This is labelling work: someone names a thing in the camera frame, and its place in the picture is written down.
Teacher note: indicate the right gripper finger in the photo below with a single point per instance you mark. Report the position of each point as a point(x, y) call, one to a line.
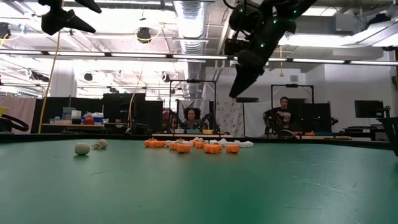
point(245, 82)

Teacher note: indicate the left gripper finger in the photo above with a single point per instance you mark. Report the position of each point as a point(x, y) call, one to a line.
point(59, 21)
point(90, 5)

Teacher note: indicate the small orange plastic bone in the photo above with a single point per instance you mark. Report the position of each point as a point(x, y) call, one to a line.
point(219, 147)
point(200, 145)
point(160, 144)
point(211, 149)
point(183, 148)
point(150, 143)
point(232, 148)
point(174, 146)
point(194, 142)

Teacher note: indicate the small cream plastic skull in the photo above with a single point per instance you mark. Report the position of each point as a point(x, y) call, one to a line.
point(101, 144)
point(82, 149)

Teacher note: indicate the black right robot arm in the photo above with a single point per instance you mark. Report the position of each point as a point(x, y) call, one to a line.
point(280, 12)

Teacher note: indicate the long white light bar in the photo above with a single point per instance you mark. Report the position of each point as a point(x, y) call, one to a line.
point(199, 57)
point(318, 61)
point(76, 53)
point(138, 55)
point(373, 63)

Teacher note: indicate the white patterned cloth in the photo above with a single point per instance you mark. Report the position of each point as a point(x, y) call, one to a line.
point(230, 118)

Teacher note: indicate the person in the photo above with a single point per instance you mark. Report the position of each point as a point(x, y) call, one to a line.
point(193, 118)
point(281, 116)

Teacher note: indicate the black round ceiling device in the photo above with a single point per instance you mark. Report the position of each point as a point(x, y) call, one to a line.
point(144, 35)

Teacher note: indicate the black dome-shaped object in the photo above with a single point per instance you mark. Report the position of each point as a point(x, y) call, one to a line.
point(286, 134)

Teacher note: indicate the black partition panel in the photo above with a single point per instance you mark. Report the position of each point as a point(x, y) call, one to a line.
point(122, 109)
point(62, 104)

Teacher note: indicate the beige curtain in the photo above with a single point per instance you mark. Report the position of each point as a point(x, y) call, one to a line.
point(18, 112)

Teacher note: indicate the small red container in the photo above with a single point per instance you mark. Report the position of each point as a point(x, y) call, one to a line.
point(89, 119)

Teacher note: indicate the wooden cluttered side table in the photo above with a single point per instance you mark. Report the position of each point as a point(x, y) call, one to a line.
point(77, 125)

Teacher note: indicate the small blue box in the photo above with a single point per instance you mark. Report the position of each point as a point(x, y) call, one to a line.
point(98, 119)

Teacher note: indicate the yellow plastic tub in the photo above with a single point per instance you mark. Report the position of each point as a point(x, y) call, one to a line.
point(3, 111)

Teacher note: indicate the green table mat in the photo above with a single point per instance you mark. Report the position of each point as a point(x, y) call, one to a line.
point(199, 186)

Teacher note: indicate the black computer monitor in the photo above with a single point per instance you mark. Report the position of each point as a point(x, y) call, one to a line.
point(368, 109)

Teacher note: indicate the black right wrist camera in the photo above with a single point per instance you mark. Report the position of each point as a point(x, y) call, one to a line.
point(234, 46)

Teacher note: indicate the black metal gantry frame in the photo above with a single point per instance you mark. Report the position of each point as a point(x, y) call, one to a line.
point(192, 81)
point(292, 85)

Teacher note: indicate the silver ventilation duct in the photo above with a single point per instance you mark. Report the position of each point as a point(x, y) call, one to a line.
point(190, 31)

